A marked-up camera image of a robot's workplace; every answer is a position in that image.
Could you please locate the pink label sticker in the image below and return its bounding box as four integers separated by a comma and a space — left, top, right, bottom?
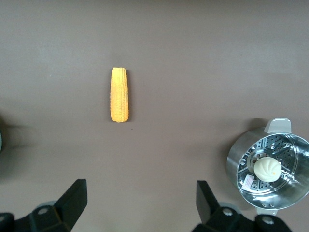
241, 174, 256, 192

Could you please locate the stainless steel steamer pot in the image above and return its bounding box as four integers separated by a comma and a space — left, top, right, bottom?
226, 117, 309, 216

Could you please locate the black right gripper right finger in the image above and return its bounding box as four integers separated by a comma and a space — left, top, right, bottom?
192, 180, 294, 232

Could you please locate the yellow corn cob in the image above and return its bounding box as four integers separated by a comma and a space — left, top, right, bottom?
110, 67, 130, 123

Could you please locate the white steamed bun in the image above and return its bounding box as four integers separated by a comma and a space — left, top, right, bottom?
253, 157, 281, 182

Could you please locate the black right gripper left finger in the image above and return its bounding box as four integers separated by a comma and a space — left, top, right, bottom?
0, 179, 88, 232

